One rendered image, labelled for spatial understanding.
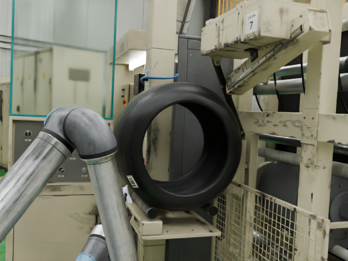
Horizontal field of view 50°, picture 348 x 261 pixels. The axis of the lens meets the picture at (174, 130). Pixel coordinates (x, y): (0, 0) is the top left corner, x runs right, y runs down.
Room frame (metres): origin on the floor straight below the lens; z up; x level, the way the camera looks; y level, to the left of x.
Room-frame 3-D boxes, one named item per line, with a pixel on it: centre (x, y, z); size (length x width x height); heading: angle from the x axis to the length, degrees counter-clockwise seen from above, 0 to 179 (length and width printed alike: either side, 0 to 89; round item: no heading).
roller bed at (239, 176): (2.11, -0.30, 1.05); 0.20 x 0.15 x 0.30; 18
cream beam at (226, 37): (1.75, -0.33, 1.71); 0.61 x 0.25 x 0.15; 18
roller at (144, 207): (1.73, 0.13, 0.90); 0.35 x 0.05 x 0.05; 18
